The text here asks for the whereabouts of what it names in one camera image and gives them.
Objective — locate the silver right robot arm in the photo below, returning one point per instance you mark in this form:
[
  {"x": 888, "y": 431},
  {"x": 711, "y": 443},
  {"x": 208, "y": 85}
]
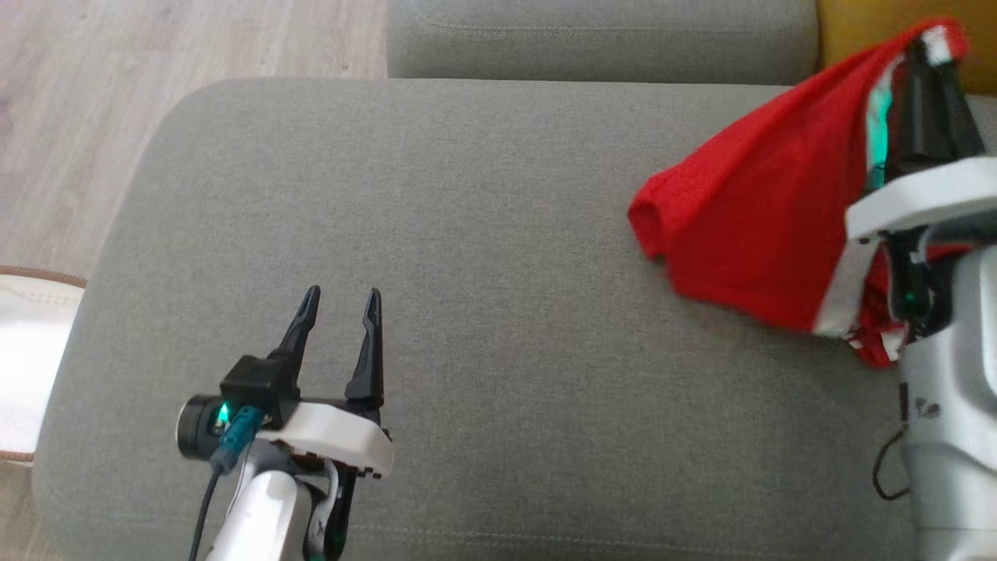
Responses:
[{"x": 958, "y": 428}]

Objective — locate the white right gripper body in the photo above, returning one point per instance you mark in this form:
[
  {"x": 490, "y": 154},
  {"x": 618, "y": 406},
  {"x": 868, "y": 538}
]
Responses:
[{"x": 927, "y": 199}]

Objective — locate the large yellow sofa backrest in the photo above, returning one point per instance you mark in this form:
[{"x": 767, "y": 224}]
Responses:
[{"x": 857, "y": 27}]

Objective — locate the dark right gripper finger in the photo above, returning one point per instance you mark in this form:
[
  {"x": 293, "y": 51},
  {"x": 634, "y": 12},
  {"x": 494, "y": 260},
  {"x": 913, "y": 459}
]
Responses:
[
  {"x": 960, "y": 125},
  {"x": 917, "y": 117}
]

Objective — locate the white rug brown edge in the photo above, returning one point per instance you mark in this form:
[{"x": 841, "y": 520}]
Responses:
[{"x": 31, "y": 358}]

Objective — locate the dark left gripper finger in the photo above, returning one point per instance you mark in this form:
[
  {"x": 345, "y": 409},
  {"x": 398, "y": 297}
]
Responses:
[
  {"x": 370, "y": 358},
  {"x": 300, "y": 335}
]

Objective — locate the grey sofa seat cushion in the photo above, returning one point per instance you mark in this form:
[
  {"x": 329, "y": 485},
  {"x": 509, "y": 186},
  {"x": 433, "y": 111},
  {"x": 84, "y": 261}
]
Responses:
[{"x": 607, "y": 39}]

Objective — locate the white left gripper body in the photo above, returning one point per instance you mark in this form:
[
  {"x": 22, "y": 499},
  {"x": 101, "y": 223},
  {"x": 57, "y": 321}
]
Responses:
[{"x": 343, "y": 436}]

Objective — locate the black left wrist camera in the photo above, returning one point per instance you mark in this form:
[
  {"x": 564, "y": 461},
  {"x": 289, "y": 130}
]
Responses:
[{"x": 257, "y": 386}]

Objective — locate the red shorts white stripe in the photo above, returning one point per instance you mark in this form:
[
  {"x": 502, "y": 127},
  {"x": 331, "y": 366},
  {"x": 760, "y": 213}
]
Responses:
[{"x": 763, "y": 195}]

